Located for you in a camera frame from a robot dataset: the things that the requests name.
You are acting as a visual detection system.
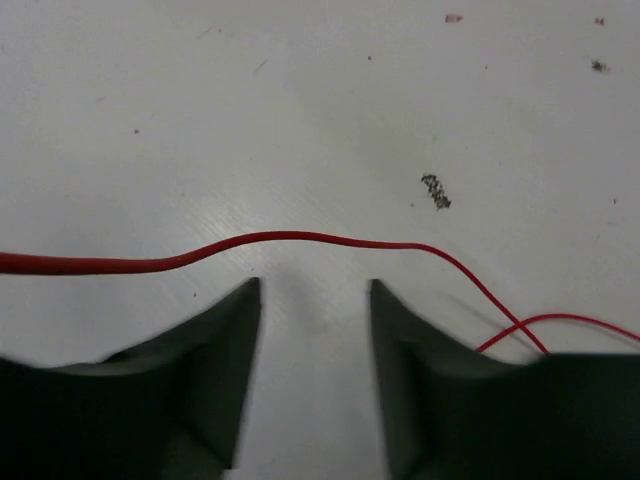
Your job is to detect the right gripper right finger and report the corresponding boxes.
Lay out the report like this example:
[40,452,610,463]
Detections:
[369,280,639,479]

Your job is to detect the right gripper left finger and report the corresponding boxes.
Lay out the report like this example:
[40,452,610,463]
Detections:
[1,278,261,479]

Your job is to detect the red headphone cable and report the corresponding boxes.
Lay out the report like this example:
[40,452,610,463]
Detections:
[0,230,640,357]

